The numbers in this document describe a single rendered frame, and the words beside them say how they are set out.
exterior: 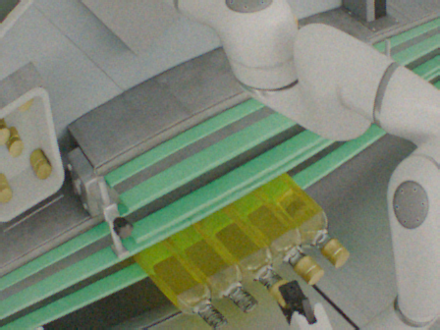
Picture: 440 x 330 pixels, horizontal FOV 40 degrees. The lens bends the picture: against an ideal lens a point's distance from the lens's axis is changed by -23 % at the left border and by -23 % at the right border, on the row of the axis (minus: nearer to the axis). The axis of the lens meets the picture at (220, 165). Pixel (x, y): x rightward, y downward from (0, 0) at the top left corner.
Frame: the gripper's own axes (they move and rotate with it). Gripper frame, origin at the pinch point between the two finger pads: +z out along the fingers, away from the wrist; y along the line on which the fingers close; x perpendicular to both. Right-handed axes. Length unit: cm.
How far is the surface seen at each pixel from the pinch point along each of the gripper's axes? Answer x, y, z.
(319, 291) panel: -9.2, -12.7, 6.2
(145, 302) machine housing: 20.5, -16.2, 18.4
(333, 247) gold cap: -10.0, 1.4, 5.8
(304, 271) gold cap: -3.7, 1.4, 3.4
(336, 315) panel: -9.9, -12.7, -1.5
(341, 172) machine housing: -26.8, -16.3, 34.5
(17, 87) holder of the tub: 33, 34, 29
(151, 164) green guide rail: 13.0, 13.5, 23.0
